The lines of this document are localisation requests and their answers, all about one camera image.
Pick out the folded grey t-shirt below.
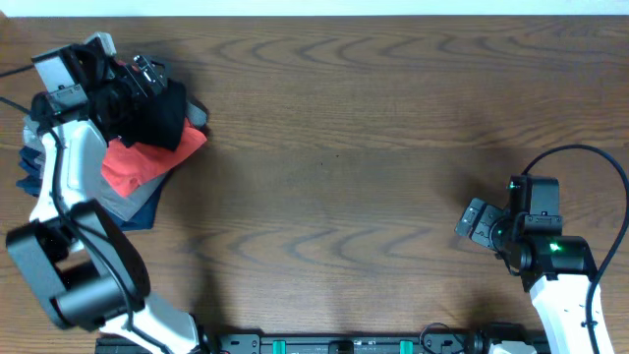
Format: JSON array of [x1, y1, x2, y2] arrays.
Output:
[[23, 101, 208, 220]]

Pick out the folded navy blue garment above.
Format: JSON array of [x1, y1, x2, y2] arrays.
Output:
[[16, 147, 168, 231]]

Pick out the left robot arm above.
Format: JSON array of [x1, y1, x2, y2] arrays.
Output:
[[6, 37, 208, 353]]

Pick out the black t-shirt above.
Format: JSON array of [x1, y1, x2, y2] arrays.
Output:
[[116, 80, 187, 151]]

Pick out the folded red t-shirt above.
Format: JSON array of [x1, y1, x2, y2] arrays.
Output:
[[101, 119, 207, 197]]

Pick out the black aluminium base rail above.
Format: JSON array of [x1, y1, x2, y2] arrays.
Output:
[[94, 332, 551, 354]]

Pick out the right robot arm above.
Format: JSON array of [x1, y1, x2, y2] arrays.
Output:
[[455, 175, 614, 353]]

